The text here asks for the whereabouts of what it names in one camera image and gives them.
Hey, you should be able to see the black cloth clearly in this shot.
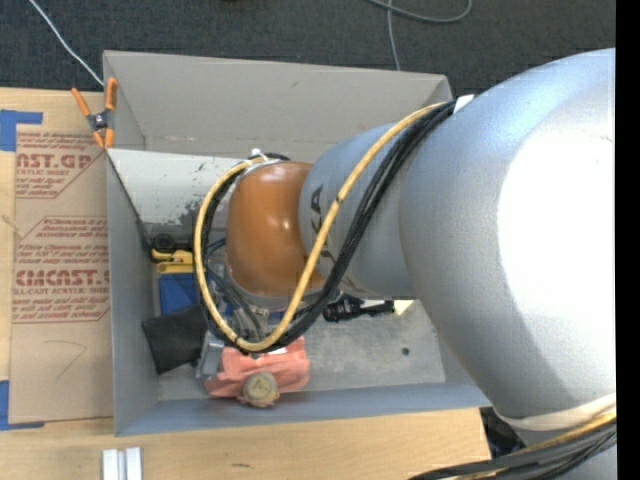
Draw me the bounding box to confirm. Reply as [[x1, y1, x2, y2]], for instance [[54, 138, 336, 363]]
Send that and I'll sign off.
[[141, 303, 209, 376]]

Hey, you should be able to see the tan round toy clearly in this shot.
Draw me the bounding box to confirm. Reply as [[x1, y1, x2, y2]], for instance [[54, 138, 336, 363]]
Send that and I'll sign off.
[[237, 371, 281, 410]]

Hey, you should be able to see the blue box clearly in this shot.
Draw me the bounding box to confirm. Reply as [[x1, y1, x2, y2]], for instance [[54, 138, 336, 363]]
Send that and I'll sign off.
[[158, 270, 202, 318]]

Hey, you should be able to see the pink cloth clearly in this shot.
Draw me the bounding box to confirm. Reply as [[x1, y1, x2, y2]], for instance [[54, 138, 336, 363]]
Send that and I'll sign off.
[[203, 335, 312, 400]]

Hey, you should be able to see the yellow and black tool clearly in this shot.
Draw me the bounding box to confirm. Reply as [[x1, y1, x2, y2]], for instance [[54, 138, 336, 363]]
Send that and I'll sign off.
[[150, 232, 196, 275]]

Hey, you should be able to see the brown cardboard board red print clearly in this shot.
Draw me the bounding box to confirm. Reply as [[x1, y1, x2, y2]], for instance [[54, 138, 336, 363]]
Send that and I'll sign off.
[[0, 86, 117, 432]]

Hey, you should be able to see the grey metal bin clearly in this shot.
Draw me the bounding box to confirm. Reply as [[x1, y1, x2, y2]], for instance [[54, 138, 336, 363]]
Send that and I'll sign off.
[[102, 50, 494, 438]]

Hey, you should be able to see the black cylinder on white bracket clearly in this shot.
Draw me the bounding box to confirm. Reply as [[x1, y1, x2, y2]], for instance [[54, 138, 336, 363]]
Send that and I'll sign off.
[[322, 295, 417, 323]]

